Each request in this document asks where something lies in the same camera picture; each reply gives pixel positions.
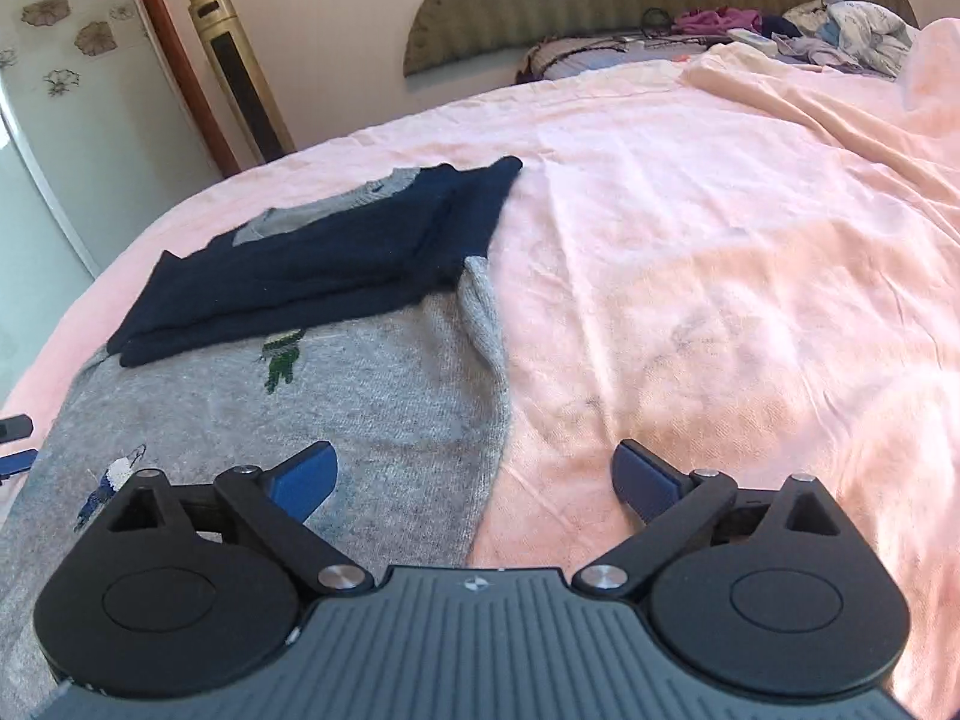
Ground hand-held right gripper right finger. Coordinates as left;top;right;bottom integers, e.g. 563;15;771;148
571;441;852;605

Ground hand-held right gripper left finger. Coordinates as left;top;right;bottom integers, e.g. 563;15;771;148
94;441;376;597

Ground grey and navy sweater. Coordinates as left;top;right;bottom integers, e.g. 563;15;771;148
0;156;524;720

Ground white and blue clothes pile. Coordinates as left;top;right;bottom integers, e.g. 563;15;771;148
780;0;920;77

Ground pink bed sheet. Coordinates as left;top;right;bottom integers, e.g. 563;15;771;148
0;15;960;720

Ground white floral wardrobe door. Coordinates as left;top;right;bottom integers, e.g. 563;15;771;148
0;0;226;400

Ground gold tower air conditioner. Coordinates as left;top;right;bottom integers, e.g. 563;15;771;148
187;0;295;164

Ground patterned pillow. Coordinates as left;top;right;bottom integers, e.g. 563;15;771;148
516;34;706;85

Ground purple garment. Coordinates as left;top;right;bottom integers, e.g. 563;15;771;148
675;7;762;37

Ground wooden door frame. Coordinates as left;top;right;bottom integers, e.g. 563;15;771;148
122;0;241;177

